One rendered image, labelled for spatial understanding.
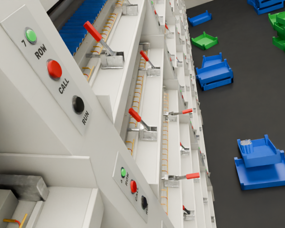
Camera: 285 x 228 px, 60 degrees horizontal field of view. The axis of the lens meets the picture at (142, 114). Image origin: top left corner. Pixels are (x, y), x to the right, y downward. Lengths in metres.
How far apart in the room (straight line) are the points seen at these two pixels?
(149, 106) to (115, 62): 0.23
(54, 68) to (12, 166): 0.11
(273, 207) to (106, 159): 1.45
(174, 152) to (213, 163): 1.10
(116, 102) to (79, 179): 0.15
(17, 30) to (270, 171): 1.71
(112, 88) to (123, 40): 0.18
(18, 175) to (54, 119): 0.08
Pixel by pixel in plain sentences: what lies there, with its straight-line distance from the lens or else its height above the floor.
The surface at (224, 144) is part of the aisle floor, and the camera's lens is 1.97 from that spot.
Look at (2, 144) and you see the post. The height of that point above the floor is 1.37.
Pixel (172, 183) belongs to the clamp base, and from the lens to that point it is 0.70.
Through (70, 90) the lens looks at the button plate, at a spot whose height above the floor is 1.38.
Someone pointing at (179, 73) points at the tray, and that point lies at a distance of 1.49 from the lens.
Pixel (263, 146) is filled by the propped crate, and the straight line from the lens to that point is 1.91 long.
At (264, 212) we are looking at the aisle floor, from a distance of 1.66.
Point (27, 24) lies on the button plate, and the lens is 0.24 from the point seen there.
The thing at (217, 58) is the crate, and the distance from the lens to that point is 2.92.
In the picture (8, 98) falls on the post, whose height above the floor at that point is 1.42.
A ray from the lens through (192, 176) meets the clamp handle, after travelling 0.68.
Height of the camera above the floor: 1.48
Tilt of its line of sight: 37 degrees down
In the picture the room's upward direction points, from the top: 25 degrees counter-clockwise
